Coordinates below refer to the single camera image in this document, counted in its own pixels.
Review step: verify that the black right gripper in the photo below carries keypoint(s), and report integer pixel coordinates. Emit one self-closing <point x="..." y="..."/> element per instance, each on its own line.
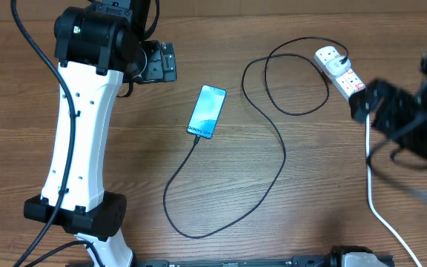
<point x="389" y="108"/>

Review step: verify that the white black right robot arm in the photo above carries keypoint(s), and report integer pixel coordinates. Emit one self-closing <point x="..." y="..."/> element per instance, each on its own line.
<point x="374" y="141"/>

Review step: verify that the blue Samsung smartphone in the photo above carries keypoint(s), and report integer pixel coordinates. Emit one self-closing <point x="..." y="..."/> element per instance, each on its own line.
<point x="206" y="112"/>

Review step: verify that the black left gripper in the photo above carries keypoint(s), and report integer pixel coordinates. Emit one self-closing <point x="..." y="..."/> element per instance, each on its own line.
<point x="164" y="64"/>

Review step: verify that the white charger plug adapter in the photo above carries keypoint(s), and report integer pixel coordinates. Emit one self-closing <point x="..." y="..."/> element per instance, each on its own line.
<point x="338" y="66"/>

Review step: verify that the white power strip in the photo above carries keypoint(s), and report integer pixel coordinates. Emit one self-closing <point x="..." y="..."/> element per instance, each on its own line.
<point x="348" y="83"/>

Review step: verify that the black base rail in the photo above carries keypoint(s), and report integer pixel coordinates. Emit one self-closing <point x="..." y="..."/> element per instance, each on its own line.
<point x="296" y="261"/>

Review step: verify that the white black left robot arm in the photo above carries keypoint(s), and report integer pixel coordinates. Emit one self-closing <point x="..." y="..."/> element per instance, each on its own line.
<point x="100" y="47"/>

